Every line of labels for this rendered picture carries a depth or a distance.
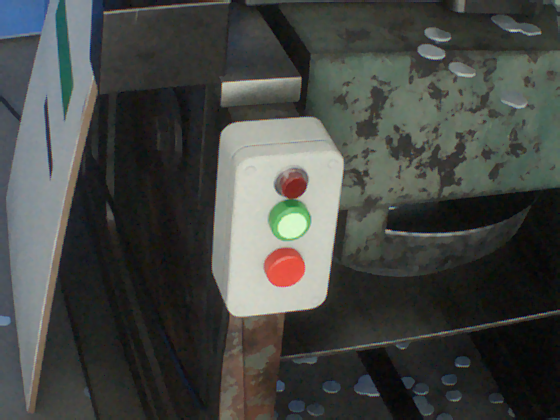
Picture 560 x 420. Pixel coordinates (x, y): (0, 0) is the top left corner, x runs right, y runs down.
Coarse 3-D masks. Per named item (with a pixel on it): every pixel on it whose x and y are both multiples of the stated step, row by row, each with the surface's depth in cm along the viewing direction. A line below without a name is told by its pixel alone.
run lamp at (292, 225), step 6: (288, 216) 85; (294, 216) 85; (300, 216) 85; (282, 222) 85; (288, 222) 85; (294, 222) 85; (300, 222) 85; (282, 228) 85; (288, 228) 85; (294, 228) 85; (300, 228) 86; (282, 234) 85; (288, 234) 86; (294, 234) 86
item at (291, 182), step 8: (288, 168) 84; (296, 168) 84; (280, 176) 84; (288, 176) 84; (296, 176) 84; (304, 176) 84; (280, 184) 84; (288, 184) 84; (296, 184) 84; (304, 184) 84; (280, 192) 85; (288, 192) 84; (296, 192) 84; (304, 192) 84
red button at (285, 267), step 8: (288, 248) 88; (272, 256) 87; (280, 256) 87; (288, 256) 87; (296, 256) 87; (264, 264) 88; (272, 264) 87; (280, 264) 87; (288, 264) 87; (296, 264) 87; (304, 264) 88; (264, 272) 88; (272, 272) 87; (280, 272) 87; (288, 272) 88; (296, 272) 88; (304, 272) 88; (272, 280) 88; (280, 280) 88; (288, 280) 88; (296, 280) 88
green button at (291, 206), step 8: (288, 200) 85; (296, 200) 85; (272, 208) 85; (280, 208) 85; (288, 208) 85; (296, 208) 85; (304, 208) 85; (272, 216) 85; (280, 216) 85; (304, 216) 85; (272, 224) 85; (304, 232) 86; (288, 240) 86
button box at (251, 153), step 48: (0, 96) 208; (240, 144) 84; (288, 144) 85; (240, 192) 84; (336, 192) 86; (240, 240) 86; (144, 288) 128; (240, 288) 89; (288, 288) 90; (192, 384) 110
